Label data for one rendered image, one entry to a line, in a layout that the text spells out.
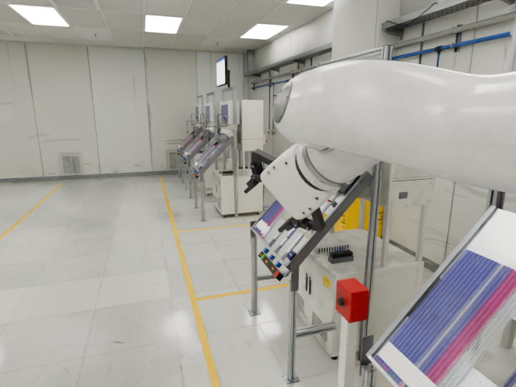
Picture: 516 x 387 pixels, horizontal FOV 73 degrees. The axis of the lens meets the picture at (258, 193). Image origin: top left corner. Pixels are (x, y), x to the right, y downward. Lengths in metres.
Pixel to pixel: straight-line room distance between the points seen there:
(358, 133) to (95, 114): 8.85
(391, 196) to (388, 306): 0.74
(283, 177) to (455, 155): 0.28
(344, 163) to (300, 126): 0.11
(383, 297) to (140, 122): 7.56
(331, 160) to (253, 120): 4.72
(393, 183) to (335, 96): 1.89
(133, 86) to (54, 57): 1.68
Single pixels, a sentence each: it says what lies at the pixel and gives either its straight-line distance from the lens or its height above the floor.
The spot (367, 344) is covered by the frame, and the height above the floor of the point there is 0.73.
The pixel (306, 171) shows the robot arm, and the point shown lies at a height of 1.49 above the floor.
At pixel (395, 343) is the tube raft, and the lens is 1.38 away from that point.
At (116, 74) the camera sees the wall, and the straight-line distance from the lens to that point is 9.08.
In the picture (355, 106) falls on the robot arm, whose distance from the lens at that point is 0.31.
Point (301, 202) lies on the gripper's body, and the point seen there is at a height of 1.43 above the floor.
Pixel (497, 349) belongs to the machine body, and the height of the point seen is 0.62.
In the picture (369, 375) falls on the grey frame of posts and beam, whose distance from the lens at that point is 1.50.
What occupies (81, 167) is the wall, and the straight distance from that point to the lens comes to 9.23.
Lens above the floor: 1.57
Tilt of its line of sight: 13 degrees down
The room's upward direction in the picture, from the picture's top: straight up
